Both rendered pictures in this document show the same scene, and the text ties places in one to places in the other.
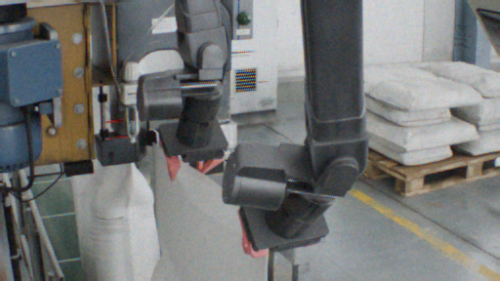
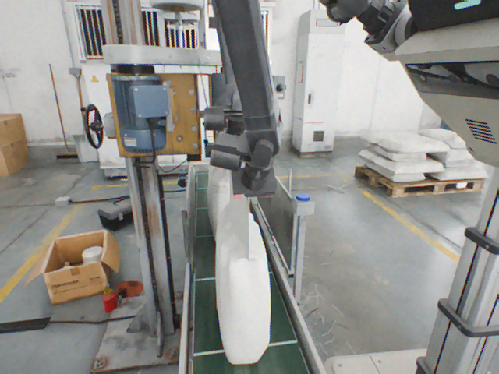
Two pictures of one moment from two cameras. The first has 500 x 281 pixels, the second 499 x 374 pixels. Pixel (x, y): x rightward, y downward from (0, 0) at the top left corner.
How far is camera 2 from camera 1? 0.28 m
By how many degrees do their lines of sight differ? 16
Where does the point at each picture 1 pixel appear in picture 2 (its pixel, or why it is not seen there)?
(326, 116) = (249, 114)
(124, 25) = (216, 87)
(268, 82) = (329, 137)
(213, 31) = not seen: hidden behind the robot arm
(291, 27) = (345, 111)
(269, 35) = (331, 114)
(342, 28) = (247, 51)
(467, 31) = not seen: hidden behind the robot
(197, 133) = not seen: hidden behind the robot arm
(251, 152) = (221, 138)
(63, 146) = (185, 146)
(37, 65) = (152, 97)
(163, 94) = (214, 116)
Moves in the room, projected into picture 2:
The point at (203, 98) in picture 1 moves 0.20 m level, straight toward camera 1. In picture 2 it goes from (235, 120) to (213, 132)
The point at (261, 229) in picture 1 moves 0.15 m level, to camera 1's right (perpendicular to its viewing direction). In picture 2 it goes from (238, 184) to (304, 190)
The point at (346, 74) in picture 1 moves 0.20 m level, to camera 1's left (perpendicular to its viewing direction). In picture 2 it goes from (256, 86) to (144, 84)
